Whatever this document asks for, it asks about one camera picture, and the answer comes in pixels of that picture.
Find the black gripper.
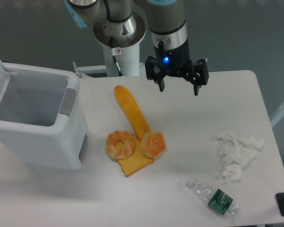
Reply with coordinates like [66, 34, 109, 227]
[145, 39, 209, 96]

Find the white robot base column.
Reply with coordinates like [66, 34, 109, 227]
[102, 43, 140, 77]

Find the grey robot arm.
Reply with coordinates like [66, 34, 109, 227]
[65, 0, 209, 95]

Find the long baguette bread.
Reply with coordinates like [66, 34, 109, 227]
[114, 85, 151, 140]

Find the round knotted bread roll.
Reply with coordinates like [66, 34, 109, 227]
[140, 131, 166, 158]

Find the crumpled white tissue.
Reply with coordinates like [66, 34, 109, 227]
[212, 131, 265, 184]

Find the empty plastic water bottle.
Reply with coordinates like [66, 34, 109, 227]
[186, 177, 239, 219]

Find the white trash bin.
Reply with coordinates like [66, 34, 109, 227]
[0, 60, 89, 170]

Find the ring-shaped donut bread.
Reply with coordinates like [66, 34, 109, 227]
[106, 130, 135, 159]

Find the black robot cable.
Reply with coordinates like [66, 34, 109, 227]
[103, 0, 123, 77]

